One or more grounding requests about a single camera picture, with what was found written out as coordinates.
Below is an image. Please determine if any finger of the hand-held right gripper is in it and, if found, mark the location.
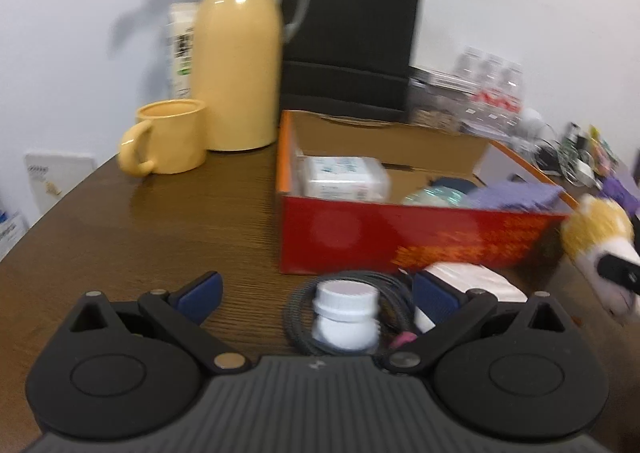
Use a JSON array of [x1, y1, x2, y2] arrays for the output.
[[597, 253, 640, 292]]

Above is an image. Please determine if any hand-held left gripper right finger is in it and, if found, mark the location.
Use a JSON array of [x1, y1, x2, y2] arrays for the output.
[[384, 272, 572, 375]]

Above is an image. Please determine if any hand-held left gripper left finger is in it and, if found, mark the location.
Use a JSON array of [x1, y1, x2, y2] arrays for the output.
[[67, 271, 252, 375]]

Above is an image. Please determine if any yellow and white plush toy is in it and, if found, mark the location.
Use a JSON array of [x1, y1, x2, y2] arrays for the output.
[[559, 195, 640, 320]]

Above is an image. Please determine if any white pill bottle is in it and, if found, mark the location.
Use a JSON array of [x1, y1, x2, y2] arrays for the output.
[[311, 280, 379, 355]]

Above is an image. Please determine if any red cardboard box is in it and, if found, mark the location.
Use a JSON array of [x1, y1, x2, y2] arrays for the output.
[[275, 108, 585, 277]]

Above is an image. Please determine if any braided cable coil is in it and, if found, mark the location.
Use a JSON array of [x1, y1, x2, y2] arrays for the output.
[[283, 271, 417, 357]]

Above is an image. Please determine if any iridescent plastic bag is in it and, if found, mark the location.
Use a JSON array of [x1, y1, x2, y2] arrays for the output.
[[401, 185, 467, 207]]

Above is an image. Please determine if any navy zip case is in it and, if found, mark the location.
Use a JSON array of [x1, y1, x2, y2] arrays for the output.
[[429, 176, 477, 194]]

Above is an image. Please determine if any purple linen pouch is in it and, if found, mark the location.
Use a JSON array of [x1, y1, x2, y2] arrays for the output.
[[469, 180, 567, 214]]

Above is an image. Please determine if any clear plastic swab box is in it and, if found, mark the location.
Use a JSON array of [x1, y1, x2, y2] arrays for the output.
[[299, 156, 392, 202]]

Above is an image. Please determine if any purple tissue pack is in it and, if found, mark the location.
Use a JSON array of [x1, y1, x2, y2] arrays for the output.
[[599, 172, 640, 214]]

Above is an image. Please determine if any white charger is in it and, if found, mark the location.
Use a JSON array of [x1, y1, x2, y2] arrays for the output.
[[570, 159, 597, 187]]

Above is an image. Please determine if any colourful snack packet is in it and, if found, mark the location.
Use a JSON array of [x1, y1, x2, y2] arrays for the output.
[[587, 125, 619, 170]]

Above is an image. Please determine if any yellow mug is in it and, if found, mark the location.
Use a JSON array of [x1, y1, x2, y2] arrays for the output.
[[117, 99, 208, 178]]

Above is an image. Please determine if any white flat box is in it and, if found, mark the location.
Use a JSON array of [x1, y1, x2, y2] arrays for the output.
[[23, 151, 97, 224]]

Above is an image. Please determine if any clear food container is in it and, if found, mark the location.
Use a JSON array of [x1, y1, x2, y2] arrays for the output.
[[407, 66, 464, 132]]

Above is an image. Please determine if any printed booklet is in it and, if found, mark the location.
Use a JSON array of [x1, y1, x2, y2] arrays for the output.
[[0, 197, 27, 260]]

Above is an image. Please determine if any yellow thermos jug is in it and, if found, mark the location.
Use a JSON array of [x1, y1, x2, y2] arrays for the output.
[[192, 0, 312, 152]]

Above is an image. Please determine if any milk carton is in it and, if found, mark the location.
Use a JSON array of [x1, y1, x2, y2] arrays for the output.
[[167, 2, 199, 100]]

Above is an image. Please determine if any black paper bag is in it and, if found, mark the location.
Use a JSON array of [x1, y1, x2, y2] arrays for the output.
[[279, 0, 427, 124]]

